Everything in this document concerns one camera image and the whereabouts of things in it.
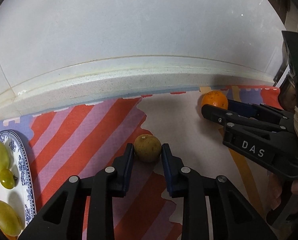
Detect person right hand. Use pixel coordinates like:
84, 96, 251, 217
266, 173, 298, 213

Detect orange mandarin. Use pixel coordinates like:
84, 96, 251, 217
201, 90, 229, 110

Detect small green lime back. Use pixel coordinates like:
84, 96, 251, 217
0, 168, 15, 190

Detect colourful patterned table mat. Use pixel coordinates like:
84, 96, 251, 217
0, 89, 270, 239

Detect small brown longan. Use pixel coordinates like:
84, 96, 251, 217
134, 134, 161, 163

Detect large green apple front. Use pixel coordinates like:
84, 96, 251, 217
0, 200, 22, 237

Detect blue white porcelain plate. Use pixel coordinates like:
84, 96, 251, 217
0, 130, 36, 239

